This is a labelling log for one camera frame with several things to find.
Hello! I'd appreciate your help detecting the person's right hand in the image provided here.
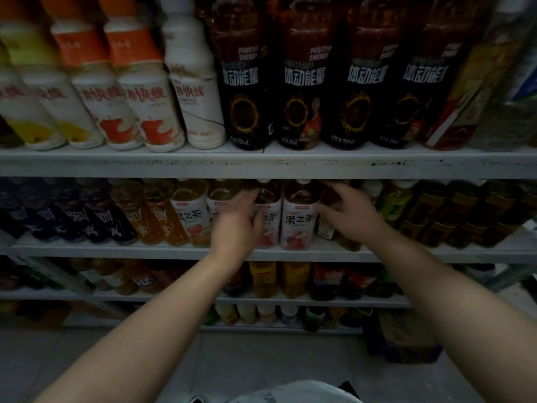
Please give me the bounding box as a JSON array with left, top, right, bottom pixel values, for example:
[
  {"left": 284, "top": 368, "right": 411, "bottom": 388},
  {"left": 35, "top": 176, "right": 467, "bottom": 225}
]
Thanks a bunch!
[{"left": 317, "top": 182, "right": 392, "bottom": 245}]

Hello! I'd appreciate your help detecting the person's left hand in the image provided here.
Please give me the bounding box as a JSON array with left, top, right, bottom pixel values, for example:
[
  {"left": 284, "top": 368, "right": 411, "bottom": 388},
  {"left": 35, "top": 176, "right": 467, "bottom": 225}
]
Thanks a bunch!
[{"left": 209, "top": 188, "right": 267, "bottom": 266}]

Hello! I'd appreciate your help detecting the person's left forearm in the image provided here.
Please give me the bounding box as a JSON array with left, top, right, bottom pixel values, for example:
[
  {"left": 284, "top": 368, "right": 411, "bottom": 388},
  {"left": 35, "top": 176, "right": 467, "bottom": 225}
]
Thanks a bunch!
[{"left": 33, "top": 247, "right": 249, "bottom": 403}]

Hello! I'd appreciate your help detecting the person's right forearm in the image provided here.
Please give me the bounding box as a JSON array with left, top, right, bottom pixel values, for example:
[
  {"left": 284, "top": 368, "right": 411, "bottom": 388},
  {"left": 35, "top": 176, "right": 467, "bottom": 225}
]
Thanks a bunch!
[{"left": 361, "top": 227, "right": 537, "bottom": 403}]

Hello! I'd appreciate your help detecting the red tea bottle white label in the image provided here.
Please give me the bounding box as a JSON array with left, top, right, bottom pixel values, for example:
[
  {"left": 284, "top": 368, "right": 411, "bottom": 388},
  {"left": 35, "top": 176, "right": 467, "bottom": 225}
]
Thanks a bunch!
[
  {"left": 280, "top": 179, "right": 321, "bottom": 251},
  {"left": 251, "top": 179, "right": 283, "bottom": 250}
]

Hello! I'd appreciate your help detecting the dark tea bottle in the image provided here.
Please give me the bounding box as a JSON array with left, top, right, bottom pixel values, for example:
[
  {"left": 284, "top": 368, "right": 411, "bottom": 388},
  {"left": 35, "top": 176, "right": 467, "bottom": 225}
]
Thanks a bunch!
[{"left": 315, "top": 182, "right": 365, "bottom": 252}]

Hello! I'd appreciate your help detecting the yellow tea bottle white label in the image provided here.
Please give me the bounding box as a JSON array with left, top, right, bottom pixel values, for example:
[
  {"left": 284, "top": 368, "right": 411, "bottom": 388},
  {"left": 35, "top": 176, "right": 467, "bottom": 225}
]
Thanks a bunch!
[
  {"left": 206, "top": 179, "right": 245, "bottom": 231},
  {"left": 169, "top": 179, "right": 212, "bottom": 248}
]

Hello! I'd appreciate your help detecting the white-capped pale bottle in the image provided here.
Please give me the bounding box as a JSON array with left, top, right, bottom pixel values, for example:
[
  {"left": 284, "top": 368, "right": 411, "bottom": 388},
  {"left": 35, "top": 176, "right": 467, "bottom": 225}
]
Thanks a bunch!
[{"left": 360, "top": 179, "right": 385, "bottom": 212}]

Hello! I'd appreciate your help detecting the white metal shelf board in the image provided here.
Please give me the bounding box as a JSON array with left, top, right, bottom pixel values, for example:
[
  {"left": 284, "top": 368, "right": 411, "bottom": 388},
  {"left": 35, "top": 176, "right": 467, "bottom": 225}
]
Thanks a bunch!
[
  {"left": 0, "top": 222, "right": 537, "bottom": 266},
  {"left": 0, "top": 286, "right": 413, "bottom": 310},
  {"left": 0, "top": 139, "right": 537, "bottom": 182}
]

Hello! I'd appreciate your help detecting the green tea bottle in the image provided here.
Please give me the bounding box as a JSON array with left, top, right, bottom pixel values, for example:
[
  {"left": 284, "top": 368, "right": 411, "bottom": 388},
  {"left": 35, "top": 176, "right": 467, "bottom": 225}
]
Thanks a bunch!
[{"left": 379, "top": 179, "right": 417, "bottom": 228}]

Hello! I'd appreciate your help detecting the red-label dark bottle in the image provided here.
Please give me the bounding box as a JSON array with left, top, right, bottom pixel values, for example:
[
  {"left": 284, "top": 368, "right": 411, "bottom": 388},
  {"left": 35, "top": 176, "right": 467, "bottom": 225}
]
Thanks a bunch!
[
  {"left": 344, "top": 265, "right": 379, "bottom": 299},
  {"left": 310, "top": 263, "right": 349, "bottom": 302}
]

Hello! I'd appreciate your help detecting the orange drink bottle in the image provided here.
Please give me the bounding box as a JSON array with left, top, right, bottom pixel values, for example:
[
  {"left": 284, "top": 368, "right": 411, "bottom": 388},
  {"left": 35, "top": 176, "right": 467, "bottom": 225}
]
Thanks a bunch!
[
  {"left": 110, "top": 179, "right": 165, "bottom": 246},
  {"left": 142, "top": 179, "right": 190, "bottom": 247}
]

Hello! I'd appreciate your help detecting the row of small pastel bottles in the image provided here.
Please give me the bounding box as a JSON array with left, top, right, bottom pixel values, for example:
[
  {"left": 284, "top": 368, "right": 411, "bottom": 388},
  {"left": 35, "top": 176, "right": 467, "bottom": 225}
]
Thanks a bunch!
[{"left": 205, "top": 300, "right": 364, "bottom": 333}]

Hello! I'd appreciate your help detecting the black-label energy drink bottle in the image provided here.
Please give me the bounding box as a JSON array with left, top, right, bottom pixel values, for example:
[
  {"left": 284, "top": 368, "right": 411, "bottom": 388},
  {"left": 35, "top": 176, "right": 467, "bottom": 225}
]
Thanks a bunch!
[
  {"left": 375, "top": 0, "right": 475, "bottom": 150},
  {"left": 276, "top": 0, "right": 337, "bottom": 151},
  {"left": 324, "top": 0, "right": 399, "bottom": 151},
  {"left": 209, "top": 0, "right": 276, "bottom": 151}
]

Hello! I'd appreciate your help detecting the plain white milk bottle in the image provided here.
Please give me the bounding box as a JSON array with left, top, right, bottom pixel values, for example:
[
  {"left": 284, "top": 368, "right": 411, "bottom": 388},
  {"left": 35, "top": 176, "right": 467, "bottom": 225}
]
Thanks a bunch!
[{"left": 157, "top": 0, "right": 227, "bottom": 150}]

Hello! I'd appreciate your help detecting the row of small orange bottles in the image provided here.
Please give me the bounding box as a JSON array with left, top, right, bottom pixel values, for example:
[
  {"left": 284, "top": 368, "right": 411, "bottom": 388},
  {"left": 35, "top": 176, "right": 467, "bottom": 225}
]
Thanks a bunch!
[{"left": 68, "top": 258, "right": 191, "bottom": 296}]

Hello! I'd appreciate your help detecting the row of brown-label dark bottles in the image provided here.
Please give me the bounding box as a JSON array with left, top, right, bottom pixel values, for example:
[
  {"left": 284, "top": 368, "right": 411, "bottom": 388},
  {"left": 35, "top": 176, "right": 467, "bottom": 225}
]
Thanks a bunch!
[{"left": 396, "top": 179, "right": 537, "bottom": 250}]

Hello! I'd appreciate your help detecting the brown cardboard box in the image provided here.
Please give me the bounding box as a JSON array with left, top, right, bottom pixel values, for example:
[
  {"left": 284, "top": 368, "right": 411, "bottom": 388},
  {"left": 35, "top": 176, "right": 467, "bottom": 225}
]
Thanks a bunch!
[{"left": 363, "top": 307, "right": 444, "bottom": 366}]

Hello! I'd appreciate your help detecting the white milk bottle orange label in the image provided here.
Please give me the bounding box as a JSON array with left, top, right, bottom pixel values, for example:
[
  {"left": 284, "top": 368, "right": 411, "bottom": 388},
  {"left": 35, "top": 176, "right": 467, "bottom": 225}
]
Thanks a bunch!
[
  {"left": 40, "top": 0, "right": 145, "bottom": 152},
  {"left": 98, "top": 0, "right": 186, "bottom": 153}
]

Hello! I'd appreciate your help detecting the grey shirt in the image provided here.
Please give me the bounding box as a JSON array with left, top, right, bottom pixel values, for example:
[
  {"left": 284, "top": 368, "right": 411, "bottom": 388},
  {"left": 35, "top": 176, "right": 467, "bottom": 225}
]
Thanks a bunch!
[{"left": 226, "top": 379, "right": 364, "bottom": 403}]

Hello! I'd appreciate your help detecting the clear bottle yellow red label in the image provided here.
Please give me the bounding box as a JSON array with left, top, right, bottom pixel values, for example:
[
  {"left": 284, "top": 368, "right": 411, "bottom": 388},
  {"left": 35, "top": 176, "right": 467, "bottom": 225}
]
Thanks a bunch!
[{"left": 423, "top": 0, "right": 530, "bottom": 151}]

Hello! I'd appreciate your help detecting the row of dark blue-label bottles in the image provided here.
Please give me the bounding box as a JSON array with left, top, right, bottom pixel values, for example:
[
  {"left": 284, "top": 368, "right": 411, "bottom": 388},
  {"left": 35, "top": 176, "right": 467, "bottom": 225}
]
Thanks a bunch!
[{"left": 0, "top": 177, "right": 140, "bottom": 247}]

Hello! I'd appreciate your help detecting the white milk bottle yellow label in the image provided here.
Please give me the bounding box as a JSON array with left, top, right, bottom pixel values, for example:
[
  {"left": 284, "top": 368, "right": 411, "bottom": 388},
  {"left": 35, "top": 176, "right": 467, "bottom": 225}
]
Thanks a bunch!
[
  {"left": 0, "top": 38, "right": 68, "bottom": 151},
  {"left": 0, "top": 0, "right": 105, "bottom": 150}
]

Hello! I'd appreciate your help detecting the white shelf support bracket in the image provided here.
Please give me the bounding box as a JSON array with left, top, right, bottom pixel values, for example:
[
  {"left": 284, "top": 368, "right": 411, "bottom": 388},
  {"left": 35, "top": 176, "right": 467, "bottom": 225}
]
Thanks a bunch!
[{"left": 8, "top": 255, "right": 128, "bottom": 320}]

